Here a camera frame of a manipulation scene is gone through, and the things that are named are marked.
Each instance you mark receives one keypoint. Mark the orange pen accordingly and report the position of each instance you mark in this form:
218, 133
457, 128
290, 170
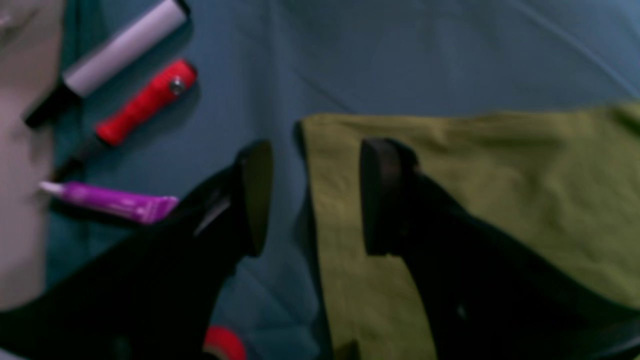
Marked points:
162, 90

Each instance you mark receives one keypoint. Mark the olive green t-shirt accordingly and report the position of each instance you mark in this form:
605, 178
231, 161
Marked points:
564, 184

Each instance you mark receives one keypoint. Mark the blue table cloth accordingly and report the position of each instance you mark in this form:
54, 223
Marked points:
265, 64

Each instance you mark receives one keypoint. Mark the purple tube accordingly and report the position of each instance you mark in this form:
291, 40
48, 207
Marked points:
138, 208

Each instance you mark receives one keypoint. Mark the orange tape roll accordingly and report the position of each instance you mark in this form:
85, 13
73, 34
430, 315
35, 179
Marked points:
223, 344

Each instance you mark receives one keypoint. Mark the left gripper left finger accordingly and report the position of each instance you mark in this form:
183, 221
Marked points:
151, 296

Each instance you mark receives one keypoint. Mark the white black marker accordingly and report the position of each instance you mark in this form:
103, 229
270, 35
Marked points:
100, 65

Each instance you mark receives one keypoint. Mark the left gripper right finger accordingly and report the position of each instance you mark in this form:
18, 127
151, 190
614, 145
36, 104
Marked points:
486, 295

